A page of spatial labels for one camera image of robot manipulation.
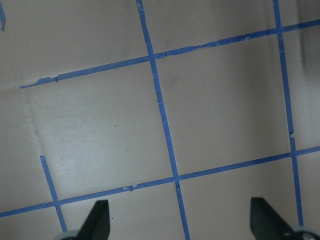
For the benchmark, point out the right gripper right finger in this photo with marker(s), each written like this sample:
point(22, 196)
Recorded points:
point(267, 224)

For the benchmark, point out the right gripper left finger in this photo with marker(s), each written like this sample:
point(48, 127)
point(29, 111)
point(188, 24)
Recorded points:
point(97, 224)

